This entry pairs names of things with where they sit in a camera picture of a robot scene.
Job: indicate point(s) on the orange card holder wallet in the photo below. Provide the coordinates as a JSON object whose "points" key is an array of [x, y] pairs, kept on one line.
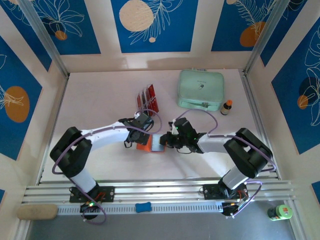
{"points": [[158, 143]]}

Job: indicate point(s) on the black credit card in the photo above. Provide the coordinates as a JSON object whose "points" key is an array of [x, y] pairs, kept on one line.
{"points": [[148, 112], [142, 98]]}

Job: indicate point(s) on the clear acrylic card stand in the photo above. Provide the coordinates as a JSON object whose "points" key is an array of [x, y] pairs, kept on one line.
{"points": [[140, 110]]}

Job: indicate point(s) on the red credit card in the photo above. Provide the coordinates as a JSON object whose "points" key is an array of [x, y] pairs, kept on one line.
{"points": [[152, 91], [155, 105], [146, 96], [150, 108], [139, 101]]}

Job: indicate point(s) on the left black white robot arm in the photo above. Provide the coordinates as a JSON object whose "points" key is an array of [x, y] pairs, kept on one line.
{"points": [[107, 136]]}

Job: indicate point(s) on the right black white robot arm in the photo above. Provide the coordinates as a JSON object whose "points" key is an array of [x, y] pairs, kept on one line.
{"points": [[215, 145]]}

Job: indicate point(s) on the mint green zip pouch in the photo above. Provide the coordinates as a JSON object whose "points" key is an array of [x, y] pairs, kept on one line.
{"points": [[200, 87]]}

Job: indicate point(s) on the brown bottle orange cap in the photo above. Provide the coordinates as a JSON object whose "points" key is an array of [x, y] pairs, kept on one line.
{"points": [[226, 108]]}

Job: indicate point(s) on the blue bone-shaped block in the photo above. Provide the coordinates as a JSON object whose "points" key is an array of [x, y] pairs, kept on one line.
{"points": [[143, 207]]}

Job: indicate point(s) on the left black electronics module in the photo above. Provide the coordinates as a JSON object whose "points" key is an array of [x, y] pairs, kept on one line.
{"points": [[90, 208]]}

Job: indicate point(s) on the black electronics module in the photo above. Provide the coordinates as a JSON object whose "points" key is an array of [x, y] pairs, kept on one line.
{"points": [[90, 208], [228, 209]]}

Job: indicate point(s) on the right black electronics module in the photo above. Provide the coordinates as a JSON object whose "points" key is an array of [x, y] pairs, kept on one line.
{"points": [[228, 209]]}

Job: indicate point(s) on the beige foam pad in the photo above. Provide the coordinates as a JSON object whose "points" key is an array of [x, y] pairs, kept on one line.
{"points": [[37, 212]]}

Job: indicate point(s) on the green can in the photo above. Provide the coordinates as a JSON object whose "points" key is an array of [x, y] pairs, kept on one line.
{"points": [[280, 212]]}

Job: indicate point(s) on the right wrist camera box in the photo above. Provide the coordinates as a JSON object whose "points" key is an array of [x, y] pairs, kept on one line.
{"points": [[172, 125]]}

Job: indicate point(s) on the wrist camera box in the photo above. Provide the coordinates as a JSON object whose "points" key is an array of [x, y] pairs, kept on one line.
{"points": [[143, 118], [172, 125]]}

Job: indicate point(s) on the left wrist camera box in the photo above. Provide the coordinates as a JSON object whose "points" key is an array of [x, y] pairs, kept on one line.
{"points": [[143, 118]]}

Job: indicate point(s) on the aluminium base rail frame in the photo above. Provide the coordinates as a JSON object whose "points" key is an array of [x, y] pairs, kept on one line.
{"points": [[160, 191]]}

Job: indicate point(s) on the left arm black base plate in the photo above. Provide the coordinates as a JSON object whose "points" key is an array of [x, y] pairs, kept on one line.
{"points": [[107, 193]]}

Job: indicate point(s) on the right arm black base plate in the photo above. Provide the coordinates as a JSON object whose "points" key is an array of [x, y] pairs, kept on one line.
{"points": [[211, 192]]}

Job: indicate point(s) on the right aluminium corner post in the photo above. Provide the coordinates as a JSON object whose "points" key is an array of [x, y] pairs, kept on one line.
{"points": [[267, 32]]}

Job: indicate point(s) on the aluminium corner post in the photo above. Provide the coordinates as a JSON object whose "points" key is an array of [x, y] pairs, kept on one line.
{"points": [[42, 35], [267, 32]]}

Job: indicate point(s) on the left aluminium corner post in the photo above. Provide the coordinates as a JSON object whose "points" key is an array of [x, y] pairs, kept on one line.
{"points": [[42, 35]]}

